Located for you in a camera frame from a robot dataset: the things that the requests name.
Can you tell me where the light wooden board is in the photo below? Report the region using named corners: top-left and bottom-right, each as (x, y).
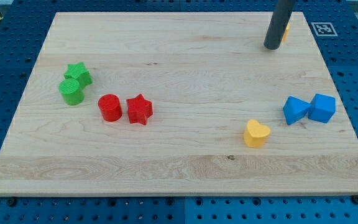
top-left (0, 12), bottom-right (358, 197)

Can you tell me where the black bolt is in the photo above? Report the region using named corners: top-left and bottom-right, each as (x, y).
top-left (6, 197), bottom-right (17, 207)
top-left (351, 195), bottom-right (358, 205)

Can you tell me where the red star block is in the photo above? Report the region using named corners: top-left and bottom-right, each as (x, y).
top-left (126, 94), bottom-right (153, 125)

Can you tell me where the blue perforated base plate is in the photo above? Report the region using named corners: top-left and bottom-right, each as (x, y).
top-left (0, 0), bottom-right (358, 223)

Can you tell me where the yellow heart block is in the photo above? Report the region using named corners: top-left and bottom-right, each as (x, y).
top-left (243, 119), bottom-right (271, 148)

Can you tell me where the black bolt right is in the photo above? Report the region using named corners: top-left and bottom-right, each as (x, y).
top-left (351, 195), bottom-right (358, 205)

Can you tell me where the yellow block behind rod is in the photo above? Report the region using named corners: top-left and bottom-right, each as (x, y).
top-left (282, 23), bottom-right (291, 42)

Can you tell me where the green cylinder block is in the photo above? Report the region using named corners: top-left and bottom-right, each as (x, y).
top-left (58, 78), bottom-right (85, 106)

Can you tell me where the green star block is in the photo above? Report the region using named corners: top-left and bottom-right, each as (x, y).
top-left (64, 62), bottom-right (93, 89)

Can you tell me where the black bolt left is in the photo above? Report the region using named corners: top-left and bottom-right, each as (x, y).
top-left (6, 197), bottom-right (17, 207)

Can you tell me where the blue cube block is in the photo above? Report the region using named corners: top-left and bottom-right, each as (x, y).
top-left (308, 93), bottom-right (336, 123)

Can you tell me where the red cylinder block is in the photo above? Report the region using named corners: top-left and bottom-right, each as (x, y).
top-left (98, 94), bottom-right (122, 122)

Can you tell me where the blue triangular prism block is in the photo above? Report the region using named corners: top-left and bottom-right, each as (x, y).
top-left (283, 96), bottom-right (311, 125)

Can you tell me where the white fiducial marker tag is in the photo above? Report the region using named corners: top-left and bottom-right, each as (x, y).
top-left (311, 22), bottom-right (337, 37)

